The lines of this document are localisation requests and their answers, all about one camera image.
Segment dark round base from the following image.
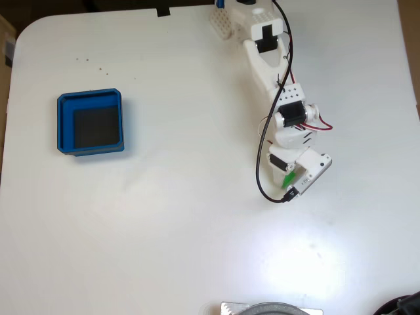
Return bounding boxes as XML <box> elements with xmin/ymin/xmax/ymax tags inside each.
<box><xmin>373</xmin><ymin>293</ymin><xmax>420</xmax><ymax>315</ymax></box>
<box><xmin>244</xmin><ymin>301</ymin><xmax>311</xmax><ymax>315</ymax></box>

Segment silver camera box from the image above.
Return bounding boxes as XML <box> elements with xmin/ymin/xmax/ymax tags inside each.
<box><xmin>287</xmin><ymin>149</ymin><xmax>333</xmax><ymax>197</ymax></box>

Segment blue square box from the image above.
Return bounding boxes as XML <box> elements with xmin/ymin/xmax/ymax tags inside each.
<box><xmin>56</xmin><ymin>87</ymin><xmax>126</xmax><ymax>158</ymax></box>

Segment red white servo wires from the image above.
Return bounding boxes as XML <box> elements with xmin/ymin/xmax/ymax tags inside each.
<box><xmin>257</xmin><ymin>31</ymin><xmax>333</xmax><ymax>145</ymax></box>

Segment black usb cable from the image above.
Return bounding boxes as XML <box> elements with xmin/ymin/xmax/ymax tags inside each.
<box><xmin>255</xmin><ymin>0</ymin><xmax>300</xmax><ymax>204</ymax></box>

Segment green cube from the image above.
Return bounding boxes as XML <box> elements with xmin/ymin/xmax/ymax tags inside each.
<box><xmin>281</xmin><ymin>172</ymin><xmax>298</xmax><ymax>190</ymax></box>

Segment silver metal plate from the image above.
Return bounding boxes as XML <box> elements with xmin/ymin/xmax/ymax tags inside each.
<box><xmin>219</xmin><ymin>301</ymin><xmax>324</xmax><ymax>315</ymax></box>

